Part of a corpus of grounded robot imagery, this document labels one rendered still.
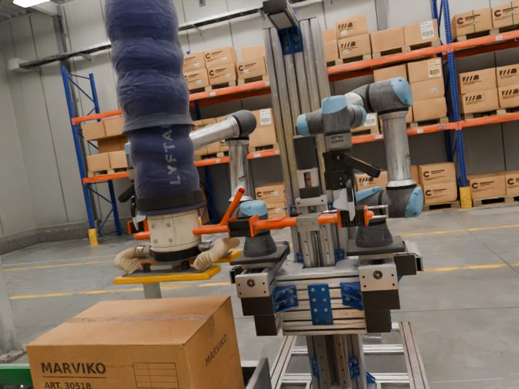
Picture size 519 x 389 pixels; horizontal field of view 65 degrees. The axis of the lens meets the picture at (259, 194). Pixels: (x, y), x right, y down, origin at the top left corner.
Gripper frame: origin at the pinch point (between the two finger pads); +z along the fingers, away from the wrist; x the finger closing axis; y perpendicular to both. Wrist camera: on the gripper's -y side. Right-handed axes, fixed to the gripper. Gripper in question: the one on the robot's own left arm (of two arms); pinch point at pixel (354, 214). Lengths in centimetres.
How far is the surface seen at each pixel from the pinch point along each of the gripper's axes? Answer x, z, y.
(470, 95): -718, -83, -162
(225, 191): -813, 44, 382
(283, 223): 3.7, 0.1, 21.3
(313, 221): 3.6, 0.5, 11.9
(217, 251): 10.4, 5.8, 41.6
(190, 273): 14, 11, 50
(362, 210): 4.1, -1.7, -2.7
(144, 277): 15, 11, 66
